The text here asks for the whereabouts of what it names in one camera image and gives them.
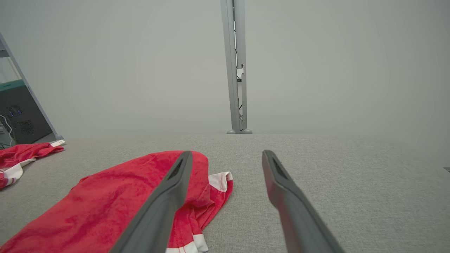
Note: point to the red white garment with tag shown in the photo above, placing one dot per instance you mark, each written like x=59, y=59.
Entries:
x=24, y=153

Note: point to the black computer case teal top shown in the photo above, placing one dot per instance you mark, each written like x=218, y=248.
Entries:
x=24, y=116

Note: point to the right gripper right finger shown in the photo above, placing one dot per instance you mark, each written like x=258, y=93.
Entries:
x=299, y=218

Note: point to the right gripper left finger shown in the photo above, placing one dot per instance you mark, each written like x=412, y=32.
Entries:
x=158, y=211

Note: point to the grey slanted partition leg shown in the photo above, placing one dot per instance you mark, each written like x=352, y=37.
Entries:
x=31, y=98

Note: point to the grey partition post with feet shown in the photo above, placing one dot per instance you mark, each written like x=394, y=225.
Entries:
x=230, y=70

